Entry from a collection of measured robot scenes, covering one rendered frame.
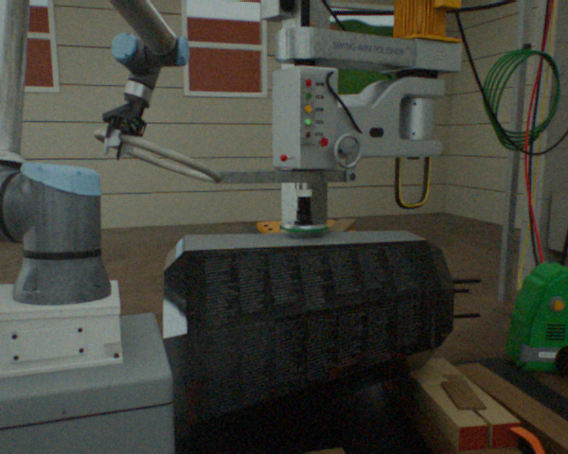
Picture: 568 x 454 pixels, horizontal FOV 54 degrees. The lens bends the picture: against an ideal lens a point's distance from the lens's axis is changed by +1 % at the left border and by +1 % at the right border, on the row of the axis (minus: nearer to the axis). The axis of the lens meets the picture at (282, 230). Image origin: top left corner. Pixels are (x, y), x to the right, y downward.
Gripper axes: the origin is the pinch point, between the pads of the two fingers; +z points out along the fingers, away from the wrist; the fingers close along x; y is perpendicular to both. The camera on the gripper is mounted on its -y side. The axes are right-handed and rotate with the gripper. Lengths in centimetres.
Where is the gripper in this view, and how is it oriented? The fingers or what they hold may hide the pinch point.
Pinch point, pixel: (111, 153)
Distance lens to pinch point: 196.5
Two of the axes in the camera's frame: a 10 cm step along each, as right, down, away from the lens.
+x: 4.2, 1.8, 8.9
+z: -3.2, 9.5, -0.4
